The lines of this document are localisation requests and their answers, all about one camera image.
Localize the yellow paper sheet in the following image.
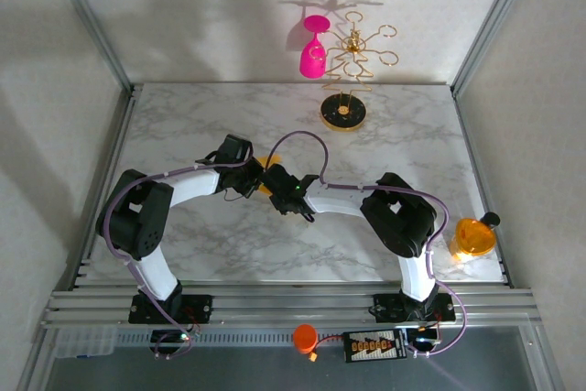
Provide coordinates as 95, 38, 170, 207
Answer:
253, 154, 277, 197

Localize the orange cylinder cap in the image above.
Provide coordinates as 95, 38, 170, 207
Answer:
293, 323, 320, 355

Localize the pink wine glass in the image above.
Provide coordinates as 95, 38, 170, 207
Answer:
298, 15, 331, 80

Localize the black power board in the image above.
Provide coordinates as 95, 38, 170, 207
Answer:
342, 328, 408, 363

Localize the orange wine glass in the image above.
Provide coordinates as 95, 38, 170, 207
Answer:
447, 218, 498, 264

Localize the clear plastic organizer box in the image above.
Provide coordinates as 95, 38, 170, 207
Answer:
53, 324, 118, 360

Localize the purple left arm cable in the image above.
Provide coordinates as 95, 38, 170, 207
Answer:
94, 152, 257, 361

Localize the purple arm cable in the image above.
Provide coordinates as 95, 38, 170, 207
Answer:
267, 130, 468, 358
94, 152, 257, 361

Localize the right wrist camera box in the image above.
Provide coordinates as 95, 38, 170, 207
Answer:
264, 164, 298, 195

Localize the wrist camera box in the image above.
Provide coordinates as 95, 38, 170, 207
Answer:
214, 134, 254, 166
264, 164, 298, 195

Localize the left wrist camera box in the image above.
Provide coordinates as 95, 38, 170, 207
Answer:
214, 134, 254, 166

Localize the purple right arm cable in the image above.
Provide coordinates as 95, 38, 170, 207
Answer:
267, 130, 468, 358

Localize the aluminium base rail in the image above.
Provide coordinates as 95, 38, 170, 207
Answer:
40, 288, 546, 331

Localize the gold wire glass rack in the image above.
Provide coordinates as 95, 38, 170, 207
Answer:
319, 10, 400, 132

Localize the aluminium side rail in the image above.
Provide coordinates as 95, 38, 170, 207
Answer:
450, 88, 516, 289
68, 86, 143, 289

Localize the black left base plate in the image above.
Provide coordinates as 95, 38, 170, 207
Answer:
127, 292, 214, 326

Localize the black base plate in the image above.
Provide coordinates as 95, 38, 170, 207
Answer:
127, 292, 214, 326
371, 290, 458, 324

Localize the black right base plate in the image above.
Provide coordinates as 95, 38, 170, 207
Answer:
371, 290, 458, 324

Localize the grey slotted cable duct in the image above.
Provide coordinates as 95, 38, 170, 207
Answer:
114, 329, 349, 349

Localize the aluminium corner post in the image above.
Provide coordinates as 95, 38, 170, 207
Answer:
450, 0, 537, 97
43, 0, 136, 92

